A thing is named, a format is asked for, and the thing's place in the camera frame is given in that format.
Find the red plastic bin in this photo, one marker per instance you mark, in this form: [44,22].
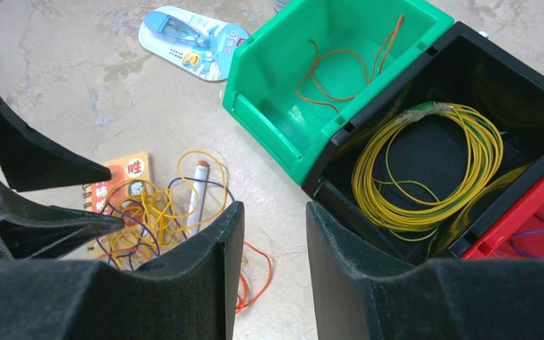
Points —
[519,234]

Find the green plastic bin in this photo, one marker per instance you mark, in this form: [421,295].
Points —
[309,70]

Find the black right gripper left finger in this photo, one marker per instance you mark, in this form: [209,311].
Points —
[189,292]

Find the white orange marker pen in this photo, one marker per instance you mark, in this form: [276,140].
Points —
[196,203]

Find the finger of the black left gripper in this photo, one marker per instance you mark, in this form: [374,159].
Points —
[29,230]
[31,161]

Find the correction tape blister pack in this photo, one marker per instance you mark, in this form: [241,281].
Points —
[198,44]

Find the orange spiral notebook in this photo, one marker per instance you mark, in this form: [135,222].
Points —
[131,177]

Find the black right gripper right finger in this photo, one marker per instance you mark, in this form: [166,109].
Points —
[360,292]

